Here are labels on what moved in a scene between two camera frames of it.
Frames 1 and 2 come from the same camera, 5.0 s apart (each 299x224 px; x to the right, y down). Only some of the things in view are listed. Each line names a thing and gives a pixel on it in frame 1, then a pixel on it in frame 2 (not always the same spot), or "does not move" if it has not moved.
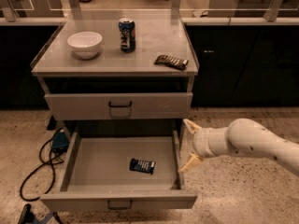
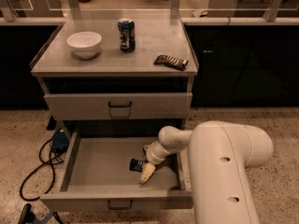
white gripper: (200, 144) to (153, 156)
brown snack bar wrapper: (174, 62) does not move
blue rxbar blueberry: (146, 166) does not move
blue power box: (60, 142) does not move
